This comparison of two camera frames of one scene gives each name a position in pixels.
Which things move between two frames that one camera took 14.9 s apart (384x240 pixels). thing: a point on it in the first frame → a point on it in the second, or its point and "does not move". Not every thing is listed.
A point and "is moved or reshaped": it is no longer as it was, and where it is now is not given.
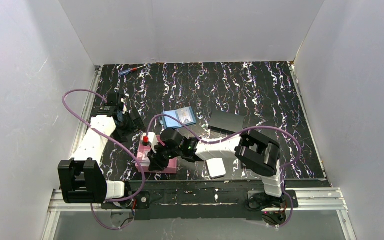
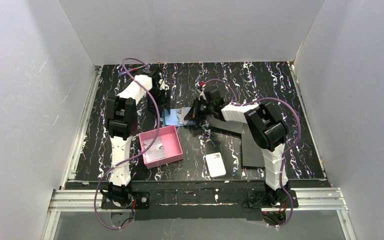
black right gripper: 157,156 → 198,109
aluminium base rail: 328,199 does not move
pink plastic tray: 143,151 is moved or reshaped
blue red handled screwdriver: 126,71 does not move
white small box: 216,167 does not move
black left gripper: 111,108 → 165,99
